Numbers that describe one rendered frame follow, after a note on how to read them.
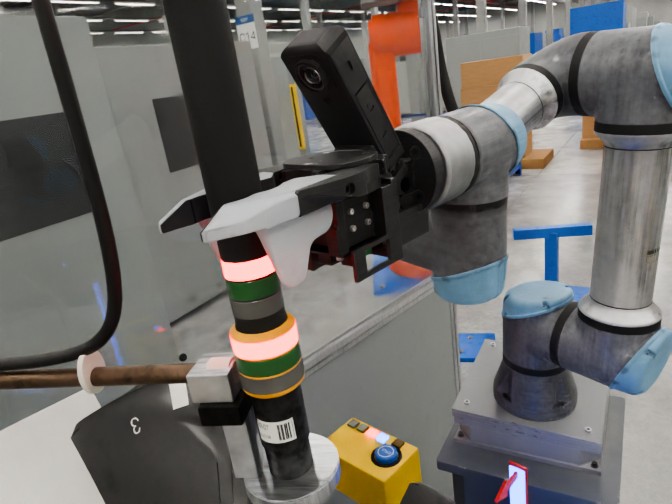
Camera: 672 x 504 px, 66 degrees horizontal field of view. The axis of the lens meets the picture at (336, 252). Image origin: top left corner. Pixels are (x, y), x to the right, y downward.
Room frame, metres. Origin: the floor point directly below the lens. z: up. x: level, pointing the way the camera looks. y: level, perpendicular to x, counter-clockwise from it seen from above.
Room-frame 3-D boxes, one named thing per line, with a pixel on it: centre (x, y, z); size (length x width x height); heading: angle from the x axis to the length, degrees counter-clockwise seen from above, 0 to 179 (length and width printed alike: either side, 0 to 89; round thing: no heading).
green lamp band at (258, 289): (0.31, 0.05, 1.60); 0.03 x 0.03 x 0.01
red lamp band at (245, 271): (0.31, 0.05, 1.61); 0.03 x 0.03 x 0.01
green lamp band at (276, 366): (0.31, 0.05, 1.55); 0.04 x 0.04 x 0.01
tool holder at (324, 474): (0.31, 0.06, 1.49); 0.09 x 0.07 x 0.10; 78
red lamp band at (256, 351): (0.31, 0.05, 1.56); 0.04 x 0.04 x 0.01
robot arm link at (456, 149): (0.44, -0.08, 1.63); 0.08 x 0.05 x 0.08; 44
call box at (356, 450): (0.77, 0.00, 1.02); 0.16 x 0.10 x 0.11; 43
